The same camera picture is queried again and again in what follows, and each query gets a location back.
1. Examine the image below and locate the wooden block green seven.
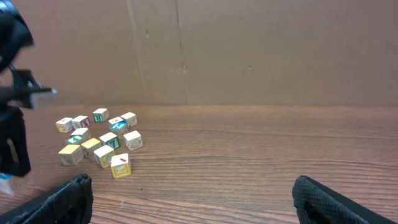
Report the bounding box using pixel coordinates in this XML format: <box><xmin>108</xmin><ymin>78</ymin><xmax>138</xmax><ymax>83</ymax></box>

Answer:
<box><xmin>99</xmin><ymin>132</ymin><xmax>121</xmax><ymax>149</ymax></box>

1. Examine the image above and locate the yellow top block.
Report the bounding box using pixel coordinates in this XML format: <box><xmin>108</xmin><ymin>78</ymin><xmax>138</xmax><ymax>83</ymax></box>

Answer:
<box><xmin>81</xmin><ymin>138</ymin><xmax>103</xmax><ymax>161</ymax></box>

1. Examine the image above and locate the wooden block bird picture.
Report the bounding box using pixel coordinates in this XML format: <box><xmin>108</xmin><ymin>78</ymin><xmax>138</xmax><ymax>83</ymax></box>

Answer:
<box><xmin>56</xmin><ymin>117</ymin><xmax>74</xmax><ymax>133</ymax></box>

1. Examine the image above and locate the green number four block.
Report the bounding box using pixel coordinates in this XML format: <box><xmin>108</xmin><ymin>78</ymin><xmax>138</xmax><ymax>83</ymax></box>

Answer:
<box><xmin>66</xmin><ymin>135</ymin><xmax>85</xmax><ymax>145</ymax></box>

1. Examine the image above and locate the pale wooden block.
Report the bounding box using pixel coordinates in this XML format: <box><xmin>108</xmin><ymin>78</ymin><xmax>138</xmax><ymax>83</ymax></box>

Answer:
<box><xmin>93</xmin><ymin>145</ymin><xmax>116</xmax><ymax>169</ymax></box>

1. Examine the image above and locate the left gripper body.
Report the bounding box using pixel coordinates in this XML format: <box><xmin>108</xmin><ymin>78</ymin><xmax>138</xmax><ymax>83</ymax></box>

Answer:
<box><xmin>1</xmin><ymin>63</ymin><xmax>53</xmax><ymax>109</ymax></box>

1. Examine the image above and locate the blue number five block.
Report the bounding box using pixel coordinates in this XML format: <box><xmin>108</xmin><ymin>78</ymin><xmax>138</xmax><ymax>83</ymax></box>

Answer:
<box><xmin>110</xmin><ymin>121</ymin><xmax>128</xmax><ymax>138</ymax></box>

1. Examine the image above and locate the top right wooden block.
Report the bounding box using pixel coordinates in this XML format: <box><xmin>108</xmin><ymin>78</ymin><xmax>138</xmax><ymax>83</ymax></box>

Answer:
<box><xmin>120</xmin><ymin>112</ymin><xmax>137</xmax><ymax>128</ymax></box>

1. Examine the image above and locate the yellow block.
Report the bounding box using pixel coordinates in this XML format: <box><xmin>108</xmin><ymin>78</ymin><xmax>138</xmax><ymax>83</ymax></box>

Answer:
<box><xmin>81</xmin><ymin>138</ymin><xmax>103</xmax><ymax>161</ymax></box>
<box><xmin>58</xmin><ymin>144</ymin><xmax>84</xmax><ymax>166</ymax></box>

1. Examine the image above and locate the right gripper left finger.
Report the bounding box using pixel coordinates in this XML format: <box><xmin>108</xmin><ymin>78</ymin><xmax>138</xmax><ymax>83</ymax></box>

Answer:
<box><xmin>1</xmin><ymin>174</ymin><xmax>93</xmax><ymax>224</ymax></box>

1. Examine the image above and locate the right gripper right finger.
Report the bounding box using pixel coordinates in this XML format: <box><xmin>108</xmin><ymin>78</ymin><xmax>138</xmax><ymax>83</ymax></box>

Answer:
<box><xmin>292</xmin><ymin>175</ymin><xmax>397</xmax><ymax>224</ymax></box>

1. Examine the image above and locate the block with green side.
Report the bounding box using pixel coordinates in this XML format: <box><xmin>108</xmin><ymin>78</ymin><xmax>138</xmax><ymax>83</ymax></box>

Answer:
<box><xmin>93</xmin><ymin>108</ymin><xmax>109</xmax><ymax>123</ymax></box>

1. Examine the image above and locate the wooden block red letter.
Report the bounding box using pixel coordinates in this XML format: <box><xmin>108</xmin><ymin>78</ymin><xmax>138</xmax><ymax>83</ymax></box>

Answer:
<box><xmin>72</xmin><ymin>115</ymin><xmax>91</xmax><ymax>129</ymax></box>

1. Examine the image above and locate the cardboard backdrop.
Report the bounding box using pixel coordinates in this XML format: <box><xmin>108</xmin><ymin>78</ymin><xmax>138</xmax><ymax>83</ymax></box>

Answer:
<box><xmin>15</xmin><ymin>0</ymin><xmax>397</xmax><ymax>105</ymax></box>

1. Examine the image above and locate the block with red mark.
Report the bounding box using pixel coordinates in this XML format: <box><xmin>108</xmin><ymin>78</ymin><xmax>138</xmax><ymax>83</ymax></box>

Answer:
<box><xmin>111</xmin><ymin>153</ymin><xmax>131</xmax><ymax>179</ymax></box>

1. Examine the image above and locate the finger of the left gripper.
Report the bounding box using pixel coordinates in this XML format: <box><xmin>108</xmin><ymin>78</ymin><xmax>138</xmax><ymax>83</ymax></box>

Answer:
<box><xmin>1</xmin><ymin>106</ymin><xmax>31</xmax><ymax>177</ymax></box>

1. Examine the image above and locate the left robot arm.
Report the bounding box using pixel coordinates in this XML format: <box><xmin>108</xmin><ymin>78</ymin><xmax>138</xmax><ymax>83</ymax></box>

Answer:
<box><xmin>1</xmin><ymin>0</ymin><xmax>56</xmax><ymax>177</ymax></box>

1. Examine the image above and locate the wooden block faint drawing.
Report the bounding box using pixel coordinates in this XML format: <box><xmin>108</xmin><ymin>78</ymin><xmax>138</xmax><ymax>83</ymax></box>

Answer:
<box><xmin>70</xmin><ymin>128</ymin><xmax>91</xmax><ymax>140</ymax></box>

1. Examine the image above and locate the blue symbol block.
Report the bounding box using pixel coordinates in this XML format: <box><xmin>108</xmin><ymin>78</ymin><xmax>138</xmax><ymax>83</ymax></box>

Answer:
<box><xmin>0</xmin><ymin>173</ymin><xmax>14</xmax><ymax>195</ymax></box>

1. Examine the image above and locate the wooden block round picture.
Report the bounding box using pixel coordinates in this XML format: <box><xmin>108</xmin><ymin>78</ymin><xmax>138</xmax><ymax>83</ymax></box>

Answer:
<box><xmin>109</xmin><ymin>116</ymin><xmax>124</xmax><ymax>127</ymax></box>

